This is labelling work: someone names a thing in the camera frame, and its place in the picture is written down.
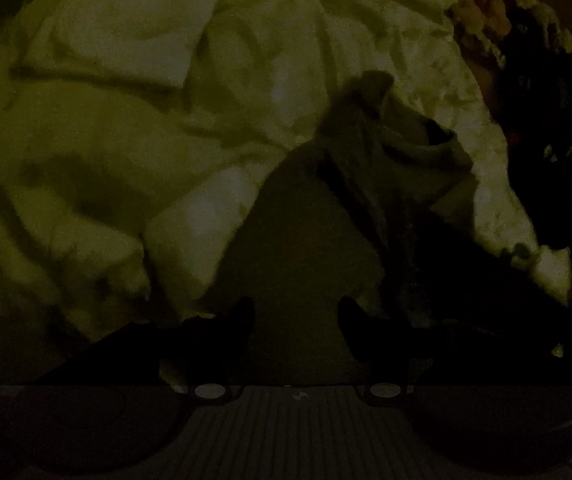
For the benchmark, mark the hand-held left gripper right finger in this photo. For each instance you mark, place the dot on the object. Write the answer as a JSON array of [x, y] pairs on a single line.
[[353, 322]]

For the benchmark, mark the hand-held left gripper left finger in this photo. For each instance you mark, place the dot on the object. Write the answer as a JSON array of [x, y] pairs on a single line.
[[241, 322]]

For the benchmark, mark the dark dotted garment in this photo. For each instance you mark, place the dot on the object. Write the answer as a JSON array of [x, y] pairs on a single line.
[[306, 240]]

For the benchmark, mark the dark cloth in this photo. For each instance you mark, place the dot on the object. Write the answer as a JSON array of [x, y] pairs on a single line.
[[530, 110]]

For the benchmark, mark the pale floral blanket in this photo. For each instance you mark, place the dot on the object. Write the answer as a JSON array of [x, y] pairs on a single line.
[[116, 60]]

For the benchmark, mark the patterned cloth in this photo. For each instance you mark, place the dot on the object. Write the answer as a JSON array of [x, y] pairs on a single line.
[[480, 15]]

